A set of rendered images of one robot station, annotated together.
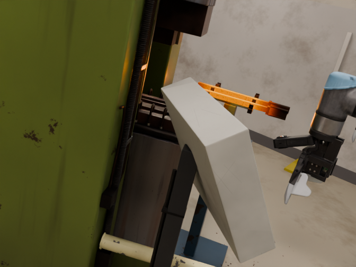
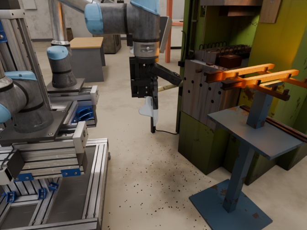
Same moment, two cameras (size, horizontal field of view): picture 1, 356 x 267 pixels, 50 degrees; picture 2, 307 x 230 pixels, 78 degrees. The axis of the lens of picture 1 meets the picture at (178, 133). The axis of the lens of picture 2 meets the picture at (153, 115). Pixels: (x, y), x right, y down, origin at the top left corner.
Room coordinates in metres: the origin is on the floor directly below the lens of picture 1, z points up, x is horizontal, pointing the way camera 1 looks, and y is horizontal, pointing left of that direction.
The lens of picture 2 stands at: (2.18, -1.16, 1.26)
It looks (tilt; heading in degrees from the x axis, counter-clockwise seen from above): 30 degrees down; 141
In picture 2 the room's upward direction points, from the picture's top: straight up
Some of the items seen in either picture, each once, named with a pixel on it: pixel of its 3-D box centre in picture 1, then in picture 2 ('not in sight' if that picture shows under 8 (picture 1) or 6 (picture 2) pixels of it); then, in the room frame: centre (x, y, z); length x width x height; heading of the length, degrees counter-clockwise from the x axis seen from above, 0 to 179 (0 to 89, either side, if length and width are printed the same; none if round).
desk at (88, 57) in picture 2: not in sight; (88, 58); (-1.85, 0.31, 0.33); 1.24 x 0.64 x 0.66; 152
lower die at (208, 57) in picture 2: (128, 106); (223, 52); (1.35, 0.20, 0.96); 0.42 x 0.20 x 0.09; 85
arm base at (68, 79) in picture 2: not in sight; (63, 76); (0.89, -0.88, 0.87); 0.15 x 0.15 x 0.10
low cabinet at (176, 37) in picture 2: not in sight; (177, 32); (-3.40, 4.48, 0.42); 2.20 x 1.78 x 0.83; 149
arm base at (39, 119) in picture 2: not in sight; (31, 113); (1.31, -1.13, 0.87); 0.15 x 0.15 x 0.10
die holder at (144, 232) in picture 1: (118, 163); (224, 86); (1.40, 0.20, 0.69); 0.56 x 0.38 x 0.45; 85
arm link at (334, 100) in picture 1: (339, 96); not in sight; (0.96, -0.37, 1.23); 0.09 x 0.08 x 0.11; 67
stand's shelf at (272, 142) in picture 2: not in sight; (254, 126); (1.86, -0.22, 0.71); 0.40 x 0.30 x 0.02; 167
